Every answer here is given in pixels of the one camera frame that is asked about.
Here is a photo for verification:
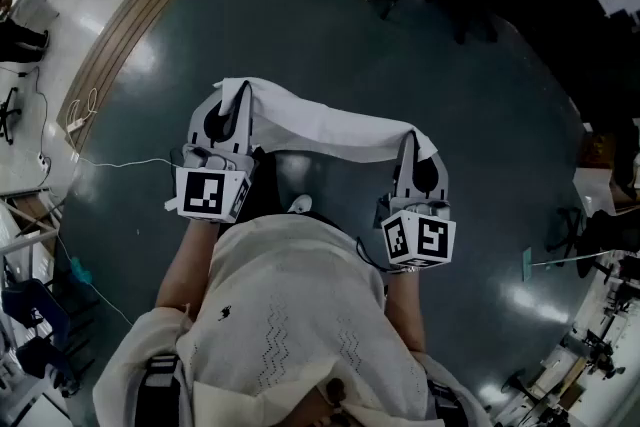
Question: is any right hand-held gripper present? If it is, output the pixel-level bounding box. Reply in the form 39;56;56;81
373;132;458;272

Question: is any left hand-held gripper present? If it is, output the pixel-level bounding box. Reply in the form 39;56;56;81
163;80;261;224

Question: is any white cloth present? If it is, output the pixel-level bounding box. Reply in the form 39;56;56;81
213;76;440;165

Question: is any person's right forearm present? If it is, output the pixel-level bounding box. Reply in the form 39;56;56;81
383;266;427;357

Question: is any person's left forearm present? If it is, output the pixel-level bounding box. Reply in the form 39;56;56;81
154;216;222;312

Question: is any person's black trouser leg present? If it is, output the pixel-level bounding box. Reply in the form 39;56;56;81
248;148;289;222

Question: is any person's white shoe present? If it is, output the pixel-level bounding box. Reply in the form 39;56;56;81
287;193;314;217

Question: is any teal-headed mop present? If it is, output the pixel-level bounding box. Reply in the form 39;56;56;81
521;246;615;285

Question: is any black swivel chair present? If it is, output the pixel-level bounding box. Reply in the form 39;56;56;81
545;206;617;282

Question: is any cardboard box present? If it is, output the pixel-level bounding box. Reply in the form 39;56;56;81
571;133;640;218

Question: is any person's cream knit sweater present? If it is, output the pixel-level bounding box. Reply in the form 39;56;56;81
92;213;495;427

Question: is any teal cloth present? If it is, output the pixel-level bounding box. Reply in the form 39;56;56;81
68;256;95;285

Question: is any black office chair base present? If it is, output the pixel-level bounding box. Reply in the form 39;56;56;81
0;86;24;147

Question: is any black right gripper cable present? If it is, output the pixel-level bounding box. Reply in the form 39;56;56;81
353;236;397;275

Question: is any white floor cable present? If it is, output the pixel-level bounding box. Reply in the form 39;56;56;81
73;155;187;170

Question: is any right harness strap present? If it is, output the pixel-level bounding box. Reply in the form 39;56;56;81
426;378;457;427

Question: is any harness strap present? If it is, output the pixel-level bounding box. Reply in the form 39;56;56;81
426;378;457;427
141;353;182;427

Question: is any left harness strap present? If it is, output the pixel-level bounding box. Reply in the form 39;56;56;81
141;353;182;427

